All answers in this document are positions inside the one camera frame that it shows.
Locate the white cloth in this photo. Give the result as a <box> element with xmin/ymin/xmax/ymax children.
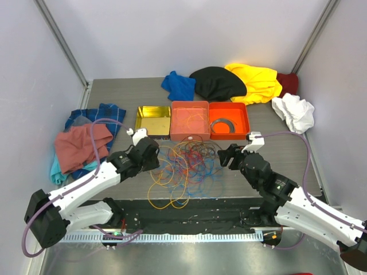
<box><xmin>271</xmin><ymin>93</ymin><xmax>315</xmax><ymax>134</ymax></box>

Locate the dark red cloth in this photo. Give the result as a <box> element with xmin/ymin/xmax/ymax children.
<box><xmin>276</xmin><ymin>73</ymin><xmax>299</xmax><ymax>98</ymax></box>

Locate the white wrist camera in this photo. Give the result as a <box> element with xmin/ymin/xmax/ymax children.
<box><xmin>241</xmin><ymin>132</ymin><xmax>264</xmax><ymax>153</ymax></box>
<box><xmin>126</xmin><ymin>128</ymin><xmax>148</xmax><ymax>146</ymax></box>

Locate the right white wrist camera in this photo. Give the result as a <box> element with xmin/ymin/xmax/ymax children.
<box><xmin>241</xmin><ymin>132</ymin><xmax>264</xmax><ymax>153</ymax></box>

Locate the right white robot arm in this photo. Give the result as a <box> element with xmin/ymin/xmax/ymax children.
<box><xmin>218</xmin><ymin>144</ymin><xmax>366</xmax><ymax>272</ymax></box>

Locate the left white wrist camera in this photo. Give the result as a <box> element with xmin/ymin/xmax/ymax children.
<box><xmin>126</xmin><ymin>128</ymin><xmax>148</xmax><ymax>146</ymax></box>

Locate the salmon red cloth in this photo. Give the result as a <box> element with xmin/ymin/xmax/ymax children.
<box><xmin>54</xmin><ymin>124</ymin><xmax>113</xmax><ymax>174</ymax></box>

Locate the white slotted cable duct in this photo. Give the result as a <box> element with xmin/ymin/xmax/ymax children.
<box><xmin>60</xmin><ymin>230</ymin><xmax>263</xmax><ymax>244</ymax></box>

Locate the yellow cloth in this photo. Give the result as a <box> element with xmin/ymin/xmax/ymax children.
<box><xmin>224</xmin><ymin>63</ymin><xmax>283</xmax><ymax>105</ymax></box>

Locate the blue thin cable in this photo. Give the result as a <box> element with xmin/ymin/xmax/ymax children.
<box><xmin>157</xmin><ymin>143</ymin><xmax>227</xmax><ymax>206</ymax></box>

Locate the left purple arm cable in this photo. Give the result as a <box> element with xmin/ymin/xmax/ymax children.
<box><xmin>22</xmin><ymin>118</ymin><xmax>135</xmax><ymax>258</ymax></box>

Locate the teal cloth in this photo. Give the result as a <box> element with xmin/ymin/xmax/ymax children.
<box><xmin>50</xmin><ymin>155</ymin><xmax>97</xmax><ymax>185</ymax></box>

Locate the grey coiled cable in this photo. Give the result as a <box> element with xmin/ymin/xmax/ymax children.
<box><xmin>210</xmin><ymin>117</ymin><xmax>238</xmax><ymax>134</ymax></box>

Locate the orange thin cable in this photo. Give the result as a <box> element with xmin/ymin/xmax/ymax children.
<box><xmin>174</xmin><ymin>105</ymin><xmax>209</xmax><ymax>135</ymax></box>
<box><xmin>147</xmin><ymin>138</ymin><xmax>221</xmax><ymax>210</ymax></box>

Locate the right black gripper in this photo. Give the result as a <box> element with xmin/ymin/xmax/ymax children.
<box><xmin>217</xmin><ymin>143</ymin><xmax>259</xmax><ymax>190</ymax></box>

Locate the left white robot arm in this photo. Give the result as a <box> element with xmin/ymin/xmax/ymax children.
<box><xmin>24</xmin><ymin>137</ymin><xmax>159</xmax><ymax>249</ymax></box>

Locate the salmon pink plastic box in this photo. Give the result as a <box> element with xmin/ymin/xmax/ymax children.
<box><xmin>170</xmin><ymin>101</ymin><xmax>210</xmax><ymax>142</ymax></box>

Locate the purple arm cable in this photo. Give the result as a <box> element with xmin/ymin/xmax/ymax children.
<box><xmin>22</xmin><ymin>118</ymin><xmax>135</xmax><ymax>258</ymax></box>
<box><xmin>255</xmin><ymin>131</ymin><xmax>367</xmax><ymax>233</ymax></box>

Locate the gold metal tin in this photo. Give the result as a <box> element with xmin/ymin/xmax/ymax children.
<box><xmin>135</xmin><ymin>106</ymin><xmax>171</xmax><ymax>139</ymax></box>

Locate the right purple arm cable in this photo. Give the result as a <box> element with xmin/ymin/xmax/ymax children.
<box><xmin>255</xmin><ymin>131</ymin><xmax>367</xmax><ymax>233</ymax></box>

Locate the blue plaid cloth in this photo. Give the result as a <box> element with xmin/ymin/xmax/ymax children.
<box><xmin>64</xmin><ymin>103</ymin><xmax>127</xmax><ymax>140</ymax></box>

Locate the orange plastic box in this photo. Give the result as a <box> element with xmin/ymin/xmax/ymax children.
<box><xmin>209</xmin><ymin>102</ymin><xmax>250</xmax><ymax>140</ymax></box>

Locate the red thin cable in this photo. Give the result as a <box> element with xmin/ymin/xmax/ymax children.
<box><xmin>171</xmin><ymin>143</ymin><xmax>216</xmax><ymax>184</ymax></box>

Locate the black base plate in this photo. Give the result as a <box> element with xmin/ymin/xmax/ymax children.
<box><xmin>88</xmin><ymin>196</ymin><xmax>293</xmax><ymax>235</ymax></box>

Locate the dark brown thin cable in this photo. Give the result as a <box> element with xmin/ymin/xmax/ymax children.
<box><xmin>171</xmin><ymin>139</ymin><xmax>224</xmax><ymax>178</ymax></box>

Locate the black cloth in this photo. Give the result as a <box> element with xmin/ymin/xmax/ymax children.
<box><xmin>189</xmin><ymin>66</ymin><xmax>247</xmax><ymax>101</ymax></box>

